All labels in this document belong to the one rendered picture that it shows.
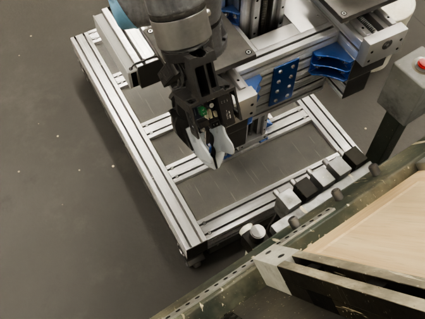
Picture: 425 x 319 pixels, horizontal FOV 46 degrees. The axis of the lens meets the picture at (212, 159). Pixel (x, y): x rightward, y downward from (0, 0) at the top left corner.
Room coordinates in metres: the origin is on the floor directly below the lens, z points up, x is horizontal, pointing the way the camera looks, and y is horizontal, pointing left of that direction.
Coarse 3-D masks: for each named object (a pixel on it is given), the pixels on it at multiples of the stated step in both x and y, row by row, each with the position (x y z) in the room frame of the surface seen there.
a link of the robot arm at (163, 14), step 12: (144, 0) 0.50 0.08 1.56; (156, 0) 0.49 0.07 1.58; (168, 0) 0.48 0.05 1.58; (180, 0) 0.48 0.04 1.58; (192, 0) 0.49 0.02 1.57; (204, 0) 0.51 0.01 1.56; (156, 12) 0.48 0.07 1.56; (168, 12) 0.48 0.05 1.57; (180, 12) 0.48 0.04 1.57; (192, 12) 0.48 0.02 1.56
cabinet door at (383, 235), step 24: (408, 192) 0.56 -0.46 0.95; (360, 216) 0.51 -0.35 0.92; (384, 216) 0.49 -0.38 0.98; (408, 216) 0.46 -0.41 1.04; (336, 240) 0.45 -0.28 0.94; (360, 240) 0.42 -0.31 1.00; (384, 240) 0.40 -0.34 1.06; (408, 240) 0.37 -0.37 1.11; (384, 264) 0.32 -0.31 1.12; (408, 264) 0.31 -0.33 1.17
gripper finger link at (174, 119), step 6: (174, 108) 0.45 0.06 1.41; (174, 114) 0.44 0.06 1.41; (174, 120) 0.44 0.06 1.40; (180, 120) 0.44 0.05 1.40; (186, 120) 0.44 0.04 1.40; (174, 126) 0.43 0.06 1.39; (180, 126) 0.43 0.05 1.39; (186, 126) 0.43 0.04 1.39; (180, 132) 0.43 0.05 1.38; (186, 132) 0.43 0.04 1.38; (180, 138) 0.42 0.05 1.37; (186, 138) 0.43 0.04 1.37; (186, 144) 0.42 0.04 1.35; (192, 150) 0.42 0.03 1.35
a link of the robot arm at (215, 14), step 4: (208, 0) 0.91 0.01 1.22; (212, 0) 0.92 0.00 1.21; (216, 0) 0.93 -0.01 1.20; (220, 0) 0.95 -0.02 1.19; (208, 4) 0.91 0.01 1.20; (212, 4) 0.92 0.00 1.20; (216, 4) 0.93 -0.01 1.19; (220, 4) 0.95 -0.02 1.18; (208, 8) 0.91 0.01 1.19; (212, 8) 0.92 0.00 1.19; (216, 8) 0.93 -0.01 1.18; (220, 8) 0.95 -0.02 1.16; (212, 12) 0.92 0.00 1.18; (216, 12) 0.93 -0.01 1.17; (220, 12) 0.95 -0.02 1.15; (208, 16) 0.91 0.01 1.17; (212, 16) 0.92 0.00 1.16; (216, 16) 0.93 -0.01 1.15; (212, 20) 0.92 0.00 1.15; (216, 20) 0.93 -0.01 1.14; (212, 24) 0.92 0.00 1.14
